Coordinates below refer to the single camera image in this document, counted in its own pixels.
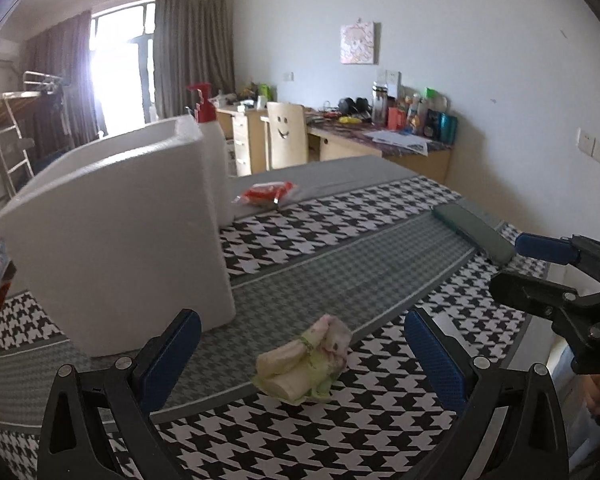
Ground clear water bottle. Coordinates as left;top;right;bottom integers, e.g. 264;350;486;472
372;82;388;126

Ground glass balcony door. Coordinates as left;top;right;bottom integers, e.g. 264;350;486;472
89;2;157;138

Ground wooden desk with patterned top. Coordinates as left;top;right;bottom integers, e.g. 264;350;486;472
304;115;453;186

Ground dark green soft case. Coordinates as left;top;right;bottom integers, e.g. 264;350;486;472
431;203;516;265

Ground wooden smiley face chair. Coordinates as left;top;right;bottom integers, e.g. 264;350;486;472
260;101;311;171

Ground white double wall socket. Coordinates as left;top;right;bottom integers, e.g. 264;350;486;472
577;127;600;167

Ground red snack packet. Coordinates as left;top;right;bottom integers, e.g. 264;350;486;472
231;180;301;208

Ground metal bed ladder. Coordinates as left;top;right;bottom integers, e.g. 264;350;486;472
0;95;36;197

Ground white red pump bottle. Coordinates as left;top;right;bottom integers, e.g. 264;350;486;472
187;82;236;226

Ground brown curtain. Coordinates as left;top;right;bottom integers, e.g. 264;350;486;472
152;0;236;123
27;10;101;161

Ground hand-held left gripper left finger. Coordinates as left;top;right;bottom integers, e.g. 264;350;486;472
37;308;202;480

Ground pink cartoon wall picture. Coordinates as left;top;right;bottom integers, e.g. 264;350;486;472
340;22;375;66

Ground white papers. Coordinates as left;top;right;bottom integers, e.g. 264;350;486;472
370;130;431;153

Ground white foam box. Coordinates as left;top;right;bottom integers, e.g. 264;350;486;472
0;114;237;358

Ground houndstooth bed sheet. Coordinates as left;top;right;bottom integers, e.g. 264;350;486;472
0;156;556;480

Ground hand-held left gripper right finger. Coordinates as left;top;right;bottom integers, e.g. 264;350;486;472
404;307;571;480

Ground white spray bottle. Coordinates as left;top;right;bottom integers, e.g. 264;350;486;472
407;95;423;133

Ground black headphones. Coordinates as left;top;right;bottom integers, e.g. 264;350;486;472
337;96;373;116

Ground wooden desk with drawers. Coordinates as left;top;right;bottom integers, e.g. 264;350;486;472
215;105;271;177

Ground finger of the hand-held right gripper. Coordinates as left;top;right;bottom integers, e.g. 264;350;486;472
514;232;600;286
489;271;600;319

